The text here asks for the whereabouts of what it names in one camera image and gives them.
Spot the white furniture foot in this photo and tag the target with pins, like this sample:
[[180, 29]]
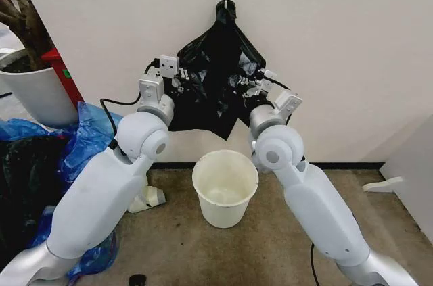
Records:
[[385, 184]]

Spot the crumpled white packaging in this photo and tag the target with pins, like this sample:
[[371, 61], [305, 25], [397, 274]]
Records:
[[149, 198]]

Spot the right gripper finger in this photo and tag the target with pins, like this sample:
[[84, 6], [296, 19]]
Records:
[[251, 92], [245, 80]]

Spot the black garbage bag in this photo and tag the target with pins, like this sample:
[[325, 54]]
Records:
[[209, 96]]

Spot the white trash bin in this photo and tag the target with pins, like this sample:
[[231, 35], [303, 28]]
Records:
[[223, 211]]

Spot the blue plastic bag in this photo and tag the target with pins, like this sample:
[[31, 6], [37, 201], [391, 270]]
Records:
[[88, 130]]

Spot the white cabinet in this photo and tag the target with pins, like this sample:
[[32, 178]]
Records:
[[412, 181]]

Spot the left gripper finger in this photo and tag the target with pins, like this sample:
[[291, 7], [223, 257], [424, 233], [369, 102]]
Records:
[[180, 89], [184, 73]]

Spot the red box with green label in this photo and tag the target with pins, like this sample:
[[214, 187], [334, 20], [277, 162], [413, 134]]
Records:
[[64, 88]]

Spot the brown plant trunk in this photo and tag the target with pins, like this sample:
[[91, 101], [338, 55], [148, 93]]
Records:
[[28, 29]]

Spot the white plant pot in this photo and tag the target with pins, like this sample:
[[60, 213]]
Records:
[[40, 96]]

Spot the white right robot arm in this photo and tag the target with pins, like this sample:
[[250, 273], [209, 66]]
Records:
[[311, 205]]

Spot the small black object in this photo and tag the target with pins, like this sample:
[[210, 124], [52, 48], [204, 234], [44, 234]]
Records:
[[137, 280]]

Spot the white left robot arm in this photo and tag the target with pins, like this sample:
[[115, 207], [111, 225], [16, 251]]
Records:
[[101, 191]]

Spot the dark full garbage bag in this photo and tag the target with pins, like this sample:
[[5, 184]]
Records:
[[27, 178]]

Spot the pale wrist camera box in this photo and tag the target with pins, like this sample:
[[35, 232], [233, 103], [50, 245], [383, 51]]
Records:
[[169, 65]]

